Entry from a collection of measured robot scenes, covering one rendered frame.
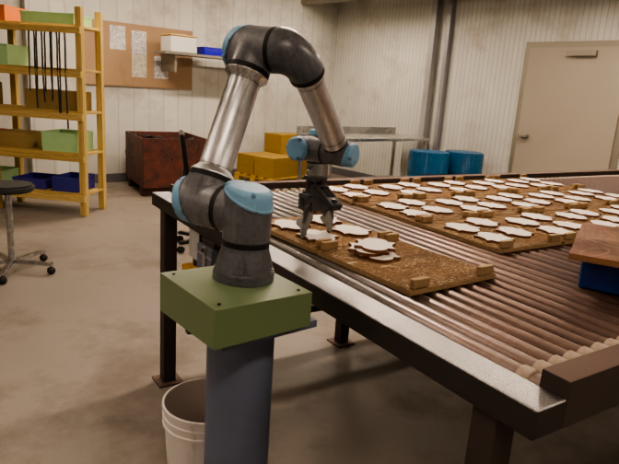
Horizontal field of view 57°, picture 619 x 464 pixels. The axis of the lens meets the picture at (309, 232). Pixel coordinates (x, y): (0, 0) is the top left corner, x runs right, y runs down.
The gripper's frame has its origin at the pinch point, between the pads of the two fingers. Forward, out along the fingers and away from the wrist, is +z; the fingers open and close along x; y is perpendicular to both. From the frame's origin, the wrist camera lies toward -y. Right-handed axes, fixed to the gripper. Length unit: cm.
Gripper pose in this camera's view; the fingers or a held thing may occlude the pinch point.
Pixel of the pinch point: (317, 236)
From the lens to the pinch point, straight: 193.8
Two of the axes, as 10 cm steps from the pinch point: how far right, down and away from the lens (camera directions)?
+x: -8.1, 0.9, -5.8
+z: -0.6, 9.7, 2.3
